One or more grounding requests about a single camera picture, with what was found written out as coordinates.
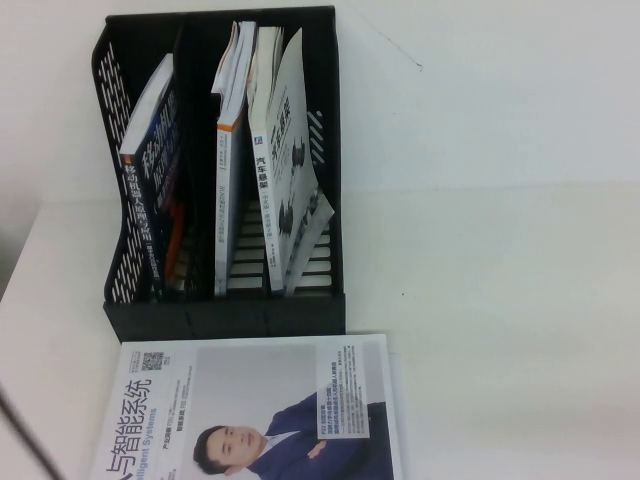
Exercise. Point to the dark mobile robot book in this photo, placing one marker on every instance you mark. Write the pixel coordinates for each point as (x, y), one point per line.
(150, 165)

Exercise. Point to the white book orange spine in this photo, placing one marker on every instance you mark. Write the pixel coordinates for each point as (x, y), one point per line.
(224, 200)

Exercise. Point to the white car suspension book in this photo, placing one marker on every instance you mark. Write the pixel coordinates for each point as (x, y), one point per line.
(290, 125)

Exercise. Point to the black plastic book stand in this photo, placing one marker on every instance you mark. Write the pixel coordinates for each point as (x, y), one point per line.
(225, 320)

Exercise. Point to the white intelligent systems magazine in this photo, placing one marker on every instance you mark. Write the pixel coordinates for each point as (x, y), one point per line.
(225, 380)

